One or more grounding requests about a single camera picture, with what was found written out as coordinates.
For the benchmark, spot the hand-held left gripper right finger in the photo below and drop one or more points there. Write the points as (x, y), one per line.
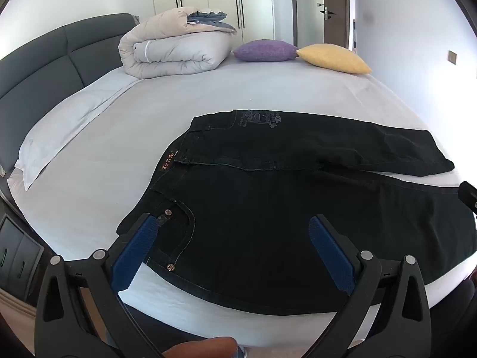
(329, 253)

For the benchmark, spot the purple cushion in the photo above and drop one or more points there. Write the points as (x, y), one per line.
(264, 50)

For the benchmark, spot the person's dark clothing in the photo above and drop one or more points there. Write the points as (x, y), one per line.
(458, 317)

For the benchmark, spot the folded blue grey cloth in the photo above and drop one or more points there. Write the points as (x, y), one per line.
(212, 20)

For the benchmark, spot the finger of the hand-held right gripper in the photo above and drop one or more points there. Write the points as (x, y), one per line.
(468, 194)

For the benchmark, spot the black denim pants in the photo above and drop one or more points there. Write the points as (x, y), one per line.
(261, 212)

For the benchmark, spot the white flat pillow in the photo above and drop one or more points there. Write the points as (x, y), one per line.
(63, 126)

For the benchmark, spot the bed with white sheet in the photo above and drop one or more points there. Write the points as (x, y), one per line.
(149, 126)

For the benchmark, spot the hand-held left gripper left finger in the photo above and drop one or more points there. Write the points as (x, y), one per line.
(134, 250)

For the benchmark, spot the grey padded headboard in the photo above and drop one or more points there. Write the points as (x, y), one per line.
(44, 63)

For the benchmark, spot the brown wall socket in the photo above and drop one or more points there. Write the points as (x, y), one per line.
(452, 56)

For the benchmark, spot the yellow cushion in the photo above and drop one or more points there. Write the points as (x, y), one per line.
(335, 57)

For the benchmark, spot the folded beige white duvet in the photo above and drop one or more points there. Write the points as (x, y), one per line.
(175, 52)

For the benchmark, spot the dark nightstand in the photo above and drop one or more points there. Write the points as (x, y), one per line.
(18, 253)

